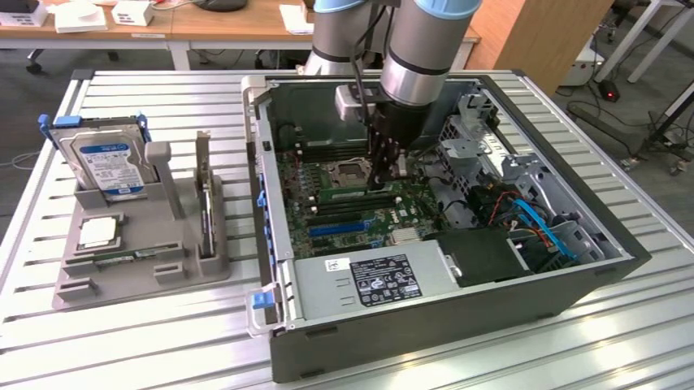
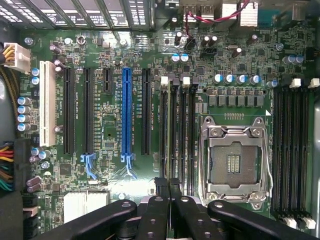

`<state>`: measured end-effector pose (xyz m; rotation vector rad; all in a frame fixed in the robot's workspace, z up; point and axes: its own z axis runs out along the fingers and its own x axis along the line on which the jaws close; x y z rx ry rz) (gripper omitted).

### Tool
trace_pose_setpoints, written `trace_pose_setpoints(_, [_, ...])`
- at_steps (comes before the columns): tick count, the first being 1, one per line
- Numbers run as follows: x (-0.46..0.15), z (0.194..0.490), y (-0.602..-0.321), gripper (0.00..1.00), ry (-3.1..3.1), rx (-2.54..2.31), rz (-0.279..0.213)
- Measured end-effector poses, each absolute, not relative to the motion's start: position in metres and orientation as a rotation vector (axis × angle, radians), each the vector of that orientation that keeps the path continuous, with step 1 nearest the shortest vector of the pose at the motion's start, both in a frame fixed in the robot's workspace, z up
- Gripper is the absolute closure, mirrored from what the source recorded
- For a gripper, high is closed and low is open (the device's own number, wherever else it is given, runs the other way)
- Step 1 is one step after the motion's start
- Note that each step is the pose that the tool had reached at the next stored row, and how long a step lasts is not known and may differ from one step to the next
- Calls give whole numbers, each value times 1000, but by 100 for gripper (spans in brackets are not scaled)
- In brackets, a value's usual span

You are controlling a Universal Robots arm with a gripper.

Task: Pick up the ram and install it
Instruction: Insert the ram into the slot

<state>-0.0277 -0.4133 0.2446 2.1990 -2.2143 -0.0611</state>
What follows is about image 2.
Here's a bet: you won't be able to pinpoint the metal CPU socket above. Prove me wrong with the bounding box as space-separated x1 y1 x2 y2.
198 116 275 211

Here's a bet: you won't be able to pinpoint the silver chipset heatsink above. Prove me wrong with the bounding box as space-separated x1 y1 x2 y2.
63 190 111 224

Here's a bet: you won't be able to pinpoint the metal socket locking lever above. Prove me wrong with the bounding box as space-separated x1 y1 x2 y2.
261 126 275 201

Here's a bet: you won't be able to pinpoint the long black expansion slot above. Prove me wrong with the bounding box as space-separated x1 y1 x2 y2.
141 68 153 156
63 66 76 155

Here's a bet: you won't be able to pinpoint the black expansion slot blue clip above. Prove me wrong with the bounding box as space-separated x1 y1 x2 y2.
80 66 98 180

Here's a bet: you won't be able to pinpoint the black main power connector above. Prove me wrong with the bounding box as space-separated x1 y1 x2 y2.
13 138 31 195

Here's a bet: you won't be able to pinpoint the short black expansion slot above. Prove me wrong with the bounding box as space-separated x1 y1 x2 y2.
101 66 114 95

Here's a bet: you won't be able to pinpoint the white expansion slot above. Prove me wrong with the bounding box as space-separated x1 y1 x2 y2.
39 60 58 148

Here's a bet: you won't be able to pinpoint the green motherboard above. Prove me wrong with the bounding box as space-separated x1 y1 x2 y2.
15 23 316 240

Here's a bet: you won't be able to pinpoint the grey power supply unit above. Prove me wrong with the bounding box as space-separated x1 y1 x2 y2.
0 72 16 142

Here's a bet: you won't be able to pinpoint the silver dual USB port block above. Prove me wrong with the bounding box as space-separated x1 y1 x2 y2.
181 3 216 23

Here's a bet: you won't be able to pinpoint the white power connector plug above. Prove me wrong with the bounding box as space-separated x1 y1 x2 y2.
2 42 31 73

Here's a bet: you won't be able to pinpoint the silver striped port housing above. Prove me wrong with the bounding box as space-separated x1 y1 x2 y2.
239 1 259 28

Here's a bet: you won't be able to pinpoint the coloured power wire bundle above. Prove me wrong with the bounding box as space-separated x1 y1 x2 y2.
0 141 15 193

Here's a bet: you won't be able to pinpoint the red twisted wire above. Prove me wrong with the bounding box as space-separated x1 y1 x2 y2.
183 0 251 41

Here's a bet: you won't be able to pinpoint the yellow black power wires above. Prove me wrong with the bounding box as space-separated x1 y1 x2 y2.
0 44 20 106

